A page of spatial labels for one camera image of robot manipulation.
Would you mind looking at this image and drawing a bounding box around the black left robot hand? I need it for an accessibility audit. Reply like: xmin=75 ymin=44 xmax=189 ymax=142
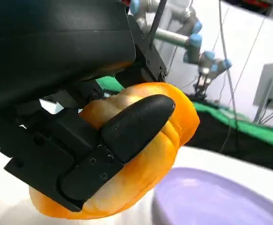
xmin=0 ymin=0 xmax=176 ymax=213

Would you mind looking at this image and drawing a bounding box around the orange white toy bread roll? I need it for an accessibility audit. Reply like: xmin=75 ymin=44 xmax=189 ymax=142
xmin=28 ymin=82 xmax=201 ymax=220

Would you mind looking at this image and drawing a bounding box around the green cloth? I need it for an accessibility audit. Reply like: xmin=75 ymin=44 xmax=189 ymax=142
xmin=96 ymin=76 xmax=273 ymax=151

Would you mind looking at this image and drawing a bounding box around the lilac plate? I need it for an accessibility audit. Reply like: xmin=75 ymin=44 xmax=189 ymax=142
xmin=151 ymin=166 xmax=273 ymax=225

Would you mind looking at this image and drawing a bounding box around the grey monitor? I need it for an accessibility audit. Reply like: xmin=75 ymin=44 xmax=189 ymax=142
xmin=253 ymin=61 xmax=273 ymax=124

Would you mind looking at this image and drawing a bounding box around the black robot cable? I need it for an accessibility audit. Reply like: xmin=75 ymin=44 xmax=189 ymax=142
xmin=147 ymin=0 xmax=169 ymax=49

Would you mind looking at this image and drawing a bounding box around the grey hanging cable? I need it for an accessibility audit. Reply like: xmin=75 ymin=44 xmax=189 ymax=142
xmin=218 ymin=0 xmax=238 ymax=153

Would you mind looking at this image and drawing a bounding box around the black monitor cable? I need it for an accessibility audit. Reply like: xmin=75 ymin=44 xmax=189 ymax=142
xmin=259 ymin=100 xmax=273 ymax=125

